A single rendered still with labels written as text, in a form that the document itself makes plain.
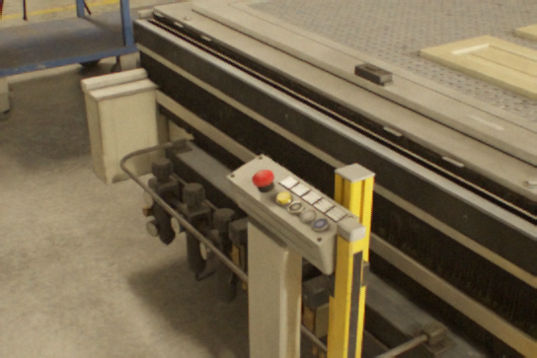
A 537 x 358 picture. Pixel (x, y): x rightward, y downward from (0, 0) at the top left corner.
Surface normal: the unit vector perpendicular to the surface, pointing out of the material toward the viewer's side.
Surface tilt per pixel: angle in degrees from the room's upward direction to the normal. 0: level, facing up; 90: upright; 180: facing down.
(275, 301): 90
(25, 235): 0
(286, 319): 90
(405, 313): 0
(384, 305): 0
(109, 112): 90
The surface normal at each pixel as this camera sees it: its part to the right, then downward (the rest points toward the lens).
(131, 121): 0.55, 0.38
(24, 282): 0.00, -0.89
